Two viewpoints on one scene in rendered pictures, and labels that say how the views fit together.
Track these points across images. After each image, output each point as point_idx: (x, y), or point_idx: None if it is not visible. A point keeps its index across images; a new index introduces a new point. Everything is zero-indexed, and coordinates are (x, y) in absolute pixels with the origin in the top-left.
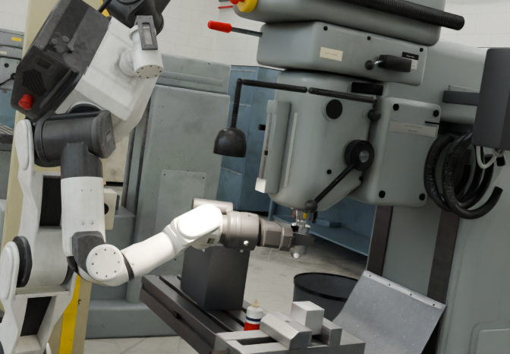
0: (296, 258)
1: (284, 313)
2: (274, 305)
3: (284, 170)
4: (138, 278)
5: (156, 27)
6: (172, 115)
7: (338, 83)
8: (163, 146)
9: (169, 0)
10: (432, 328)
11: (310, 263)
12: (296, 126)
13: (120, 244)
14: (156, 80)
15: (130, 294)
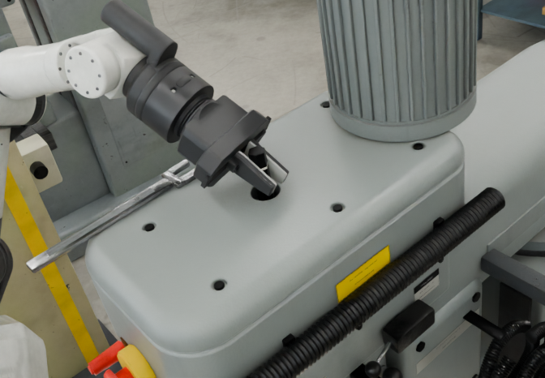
0: None
1: (281, 109)
2: (266, 100)
3: None
4: (113, 171)
5: (3, 273)
6: None
7: None
8: (71, 25)
9: (0, 231)
10: None
11: (285, 1)
12: None
13: (76, 146)
14: (46, 367)
15: (113, 189)
